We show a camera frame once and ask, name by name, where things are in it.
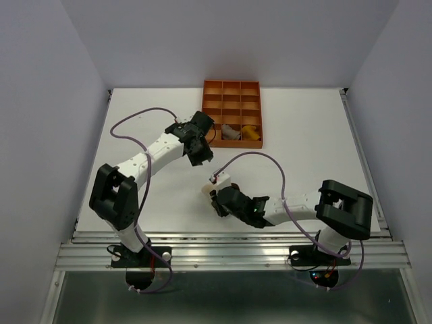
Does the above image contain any taupe sock with maroon cuff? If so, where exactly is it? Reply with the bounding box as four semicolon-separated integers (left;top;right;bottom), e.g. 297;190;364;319
221;124;241;140

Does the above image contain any orange compartment tray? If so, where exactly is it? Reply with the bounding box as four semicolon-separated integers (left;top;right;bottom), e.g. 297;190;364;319
201;80;263;149

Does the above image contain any mustard yellow striped sock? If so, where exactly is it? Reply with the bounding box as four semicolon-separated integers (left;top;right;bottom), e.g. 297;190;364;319
241;125;261;142

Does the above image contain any cream and brown sock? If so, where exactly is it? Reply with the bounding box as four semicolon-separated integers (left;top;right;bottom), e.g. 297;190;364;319
201;183;217;198

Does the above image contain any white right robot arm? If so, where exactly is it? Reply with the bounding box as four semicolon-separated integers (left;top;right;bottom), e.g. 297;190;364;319
202;178;373;263

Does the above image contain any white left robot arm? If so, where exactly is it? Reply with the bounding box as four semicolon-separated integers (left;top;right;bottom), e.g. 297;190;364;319
89;111;215;266

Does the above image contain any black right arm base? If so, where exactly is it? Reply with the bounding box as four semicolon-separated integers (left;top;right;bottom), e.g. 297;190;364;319
287;245;352;290

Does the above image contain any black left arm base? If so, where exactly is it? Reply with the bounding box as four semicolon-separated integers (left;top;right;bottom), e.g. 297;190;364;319
106;244;173;294

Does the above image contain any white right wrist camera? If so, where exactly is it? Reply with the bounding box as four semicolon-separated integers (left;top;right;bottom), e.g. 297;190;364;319
209;171;231;188

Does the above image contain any aluminium front rail frame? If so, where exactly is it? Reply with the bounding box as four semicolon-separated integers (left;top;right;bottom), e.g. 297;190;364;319
55;232;411;271

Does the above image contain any aluminium right side rail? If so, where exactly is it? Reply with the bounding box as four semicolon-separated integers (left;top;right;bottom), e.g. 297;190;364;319
339;88;393;239

